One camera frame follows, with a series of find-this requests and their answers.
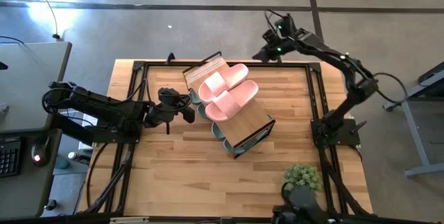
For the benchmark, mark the light grey desk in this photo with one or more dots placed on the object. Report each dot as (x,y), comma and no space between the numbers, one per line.
(31,78)

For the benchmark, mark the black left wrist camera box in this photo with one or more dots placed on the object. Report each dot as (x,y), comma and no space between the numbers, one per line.
(168,94)

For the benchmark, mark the dark grey desk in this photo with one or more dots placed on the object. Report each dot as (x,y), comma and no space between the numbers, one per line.
(21,189)

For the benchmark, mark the white box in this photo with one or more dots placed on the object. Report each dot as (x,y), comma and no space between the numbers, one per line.
(85,121)

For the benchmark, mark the black flat device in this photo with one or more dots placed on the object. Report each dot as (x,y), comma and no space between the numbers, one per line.
(431,73)

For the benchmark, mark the black keyboard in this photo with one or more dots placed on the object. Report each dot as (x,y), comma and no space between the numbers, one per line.
(8,158)

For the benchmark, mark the pink slide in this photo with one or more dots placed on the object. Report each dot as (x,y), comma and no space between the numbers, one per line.
(229,101)
(218,83)

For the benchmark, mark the silver metal bracket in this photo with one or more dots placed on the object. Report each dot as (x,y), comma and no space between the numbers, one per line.
(333,221)
(128,220)

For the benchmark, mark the black aluminium table frame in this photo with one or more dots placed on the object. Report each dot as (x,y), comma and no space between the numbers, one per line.
(166,64)

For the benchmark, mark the teal round object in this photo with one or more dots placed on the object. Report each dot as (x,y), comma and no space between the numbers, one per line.
(61,163)

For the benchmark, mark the black computer mouse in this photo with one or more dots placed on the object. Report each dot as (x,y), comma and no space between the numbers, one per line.
(40,153)

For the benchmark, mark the artificial green plant ball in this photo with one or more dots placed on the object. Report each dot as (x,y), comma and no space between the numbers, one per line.
(302,175)

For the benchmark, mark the black caster wheel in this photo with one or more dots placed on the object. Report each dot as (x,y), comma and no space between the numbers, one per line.
(50,205)

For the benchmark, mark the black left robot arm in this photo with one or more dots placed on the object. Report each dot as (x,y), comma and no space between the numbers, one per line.
(100,107)

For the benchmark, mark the wooden shelf black metal frame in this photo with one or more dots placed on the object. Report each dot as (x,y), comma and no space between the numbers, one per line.
(246,123)

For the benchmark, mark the grey metal table frame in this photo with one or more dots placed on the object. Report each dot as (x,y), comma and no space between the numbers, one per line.
(426,170)

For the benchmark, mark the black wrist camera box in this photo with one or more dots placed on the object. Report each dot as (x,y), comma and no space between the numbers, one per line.
(270,36)
(168,94)

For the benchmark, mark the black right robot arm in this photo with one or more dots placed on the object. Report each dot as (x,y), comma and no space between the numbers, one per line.
(347,64)

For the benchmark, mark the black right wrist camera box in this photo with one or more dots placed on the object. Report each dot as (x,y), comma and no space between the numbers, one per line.
(270,36)

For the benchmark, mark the white capped bottle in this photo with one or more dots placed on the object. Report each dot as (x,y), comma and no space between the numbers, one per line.
(78,157)

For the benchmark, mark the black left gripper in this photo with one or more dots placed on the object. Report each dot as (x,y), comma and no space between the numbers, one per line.
(161,113)

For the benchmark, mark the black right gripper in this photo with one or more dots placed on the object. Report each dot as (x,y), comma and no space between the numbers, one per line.
(279,49)

